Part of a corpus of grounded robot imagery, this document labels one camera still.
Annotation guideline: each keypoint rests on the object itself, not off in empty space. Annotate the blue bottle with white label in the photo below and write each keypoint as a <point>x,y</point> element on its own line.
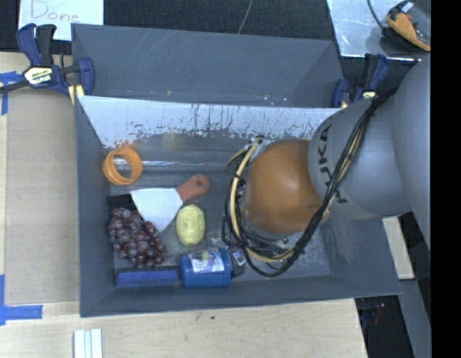
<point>204,274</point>

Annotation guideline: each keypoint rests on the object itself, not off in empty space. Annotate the pale yellow toy fruit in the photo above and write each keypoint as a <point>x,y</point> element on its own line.
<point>190,224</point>

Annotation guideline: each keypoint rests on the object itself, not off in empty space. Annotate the purple grape bunch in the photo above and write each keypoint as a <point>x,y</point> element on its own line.
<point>133,239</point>

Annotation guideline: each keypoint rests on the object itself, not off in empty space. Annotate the grey metal bin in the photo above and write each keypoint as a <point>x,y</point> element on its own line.
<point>200,69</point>

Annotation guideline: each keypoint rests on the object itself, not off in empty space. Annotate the pale wood board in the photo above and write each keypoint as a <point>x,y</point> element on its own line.
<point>40,200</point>

